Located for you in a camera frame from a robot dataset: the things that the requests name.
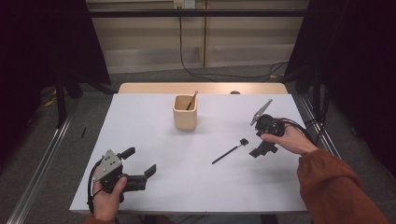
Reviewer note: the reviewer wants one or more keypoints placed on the aluminium floor rail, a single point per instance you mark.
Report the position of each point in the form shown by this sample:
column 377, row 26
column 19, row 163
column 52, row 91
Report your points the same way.
column 324, row 137
column 37, row 183

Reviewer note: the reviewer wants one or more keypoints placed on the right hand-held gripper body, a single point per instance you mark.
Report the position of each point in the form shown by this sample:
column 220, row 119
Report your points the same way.
column 271, row 124

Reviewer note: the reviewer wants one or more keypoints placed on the white wall socket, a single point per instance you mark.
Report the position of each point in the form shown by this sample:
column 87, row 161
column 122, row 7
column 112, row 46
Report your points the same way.
column 183, row 3

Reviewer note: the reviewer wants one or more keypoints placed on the black metal stand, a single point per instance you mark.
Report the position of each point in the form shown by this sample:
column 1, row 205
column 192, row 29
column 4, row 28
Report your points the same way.
column 61, row 105

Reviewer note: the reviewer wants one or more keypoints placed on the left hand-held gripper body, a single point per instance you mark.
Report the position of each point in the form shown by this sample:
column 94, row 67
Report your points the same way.
column 107, row 165

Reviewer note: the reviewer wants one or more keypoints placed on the dark curtain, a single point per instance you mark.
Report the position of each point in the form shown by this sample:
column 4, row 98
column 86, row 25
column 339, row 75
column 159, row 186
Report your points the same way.
column 358, row 46
column 37, row 46

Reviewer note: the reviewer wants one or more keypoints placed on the person's right hand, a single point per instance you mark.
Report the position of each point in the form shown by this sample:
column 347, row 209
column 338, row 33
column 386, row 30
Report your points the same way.
column 294, row 140

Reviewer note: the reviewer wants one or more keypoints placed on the yellow floor tape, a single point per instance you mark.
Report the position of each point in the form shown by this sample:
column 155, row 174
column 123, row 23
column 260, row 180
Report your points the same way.
column 49, row 102

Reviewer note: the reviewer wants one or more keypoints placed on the small black stick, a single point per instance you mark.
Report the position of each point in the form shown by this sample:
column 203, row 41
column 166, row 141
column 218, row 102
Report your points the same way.
column 83, row 132

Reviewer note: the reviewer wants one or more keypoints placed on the person's left hand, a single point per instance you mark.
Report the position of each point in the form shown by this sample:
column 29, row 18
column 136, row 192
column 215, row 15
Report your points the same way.
column 106, row 203

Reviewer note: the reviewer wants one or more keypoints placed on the white table board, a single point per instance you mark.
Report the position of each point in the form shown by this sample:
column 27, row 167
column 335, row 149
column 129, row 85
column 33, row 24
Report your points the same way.
column 155, row 140

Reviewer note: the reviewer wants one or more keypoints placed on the black brush with square head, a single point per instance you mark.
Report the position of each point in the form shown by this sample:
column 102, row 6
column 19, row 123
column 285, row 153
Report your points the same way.
column 244, row 142

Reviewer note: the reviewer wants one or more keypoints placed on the black horizontal bar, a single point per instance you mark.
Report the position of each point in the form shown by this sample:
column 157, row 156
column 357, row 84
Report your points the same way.
column 218, row 13

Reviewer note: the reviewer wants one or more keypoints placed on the beige square cup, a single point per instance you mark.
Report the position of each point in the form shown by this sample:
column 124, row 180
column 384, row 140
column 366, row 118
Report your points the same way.
column 185, row 119

